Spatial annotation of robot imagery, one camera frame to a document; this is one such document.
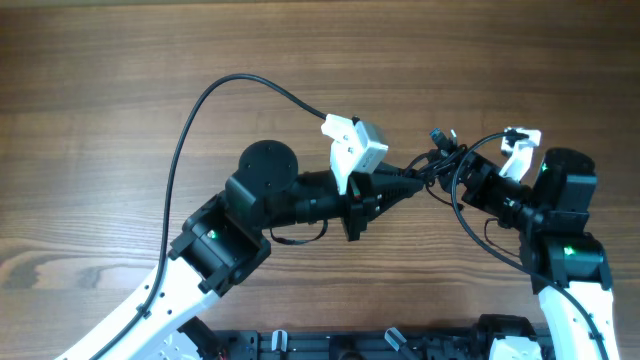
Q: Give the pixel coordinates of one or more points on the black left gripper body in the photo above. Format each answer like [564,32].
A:
[357,197]

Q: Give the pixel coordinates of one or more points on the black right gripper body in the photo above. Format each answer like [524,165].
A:
[485,189]

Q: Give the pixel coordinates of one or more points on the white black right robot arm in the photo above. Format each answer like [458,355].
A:
[568,267]

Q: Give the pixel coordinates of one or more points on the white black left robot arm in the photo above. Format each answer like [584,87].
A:
[222,243]

